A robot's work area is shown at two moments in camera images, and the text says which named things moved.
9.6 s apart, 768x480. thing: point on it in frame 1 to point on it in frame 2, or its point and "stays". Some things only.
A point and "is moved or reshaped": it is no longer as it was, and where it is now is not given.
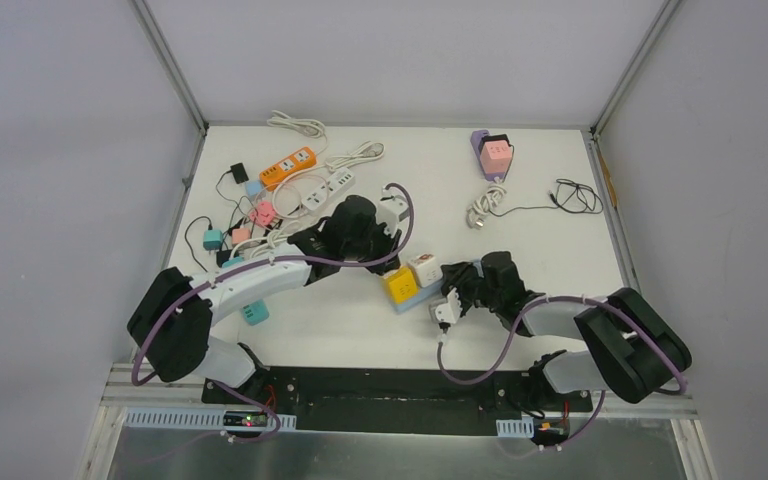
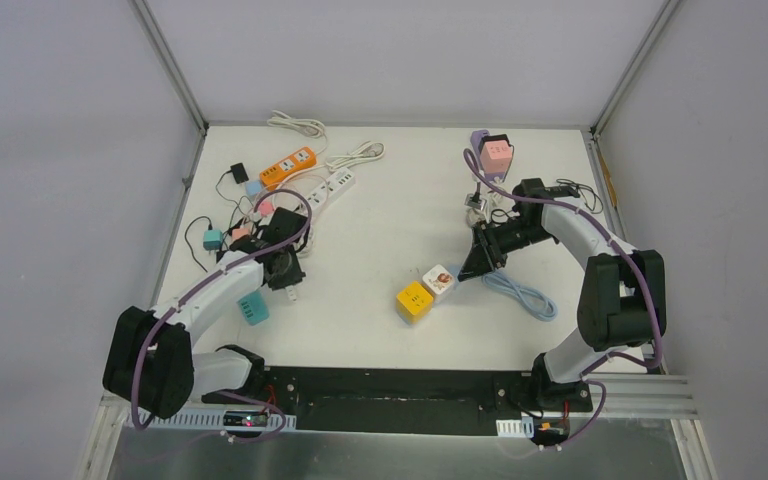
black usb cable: (210, 227) stays
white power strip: (340, 180) stays
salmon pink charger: (239, 235) stays
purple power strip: (476, 137) stays
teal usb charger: (212, 240) stays
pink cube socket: (495, 154) stays
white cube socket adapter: (429, 269) is moved or reshaped
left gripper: (380, 244) to (284, 270)
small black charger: (239, 173) stays
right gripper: (455, 275) to (479, 260)
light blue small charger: (254, 187) stays
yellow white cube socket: (403, 284) to (413, 303)
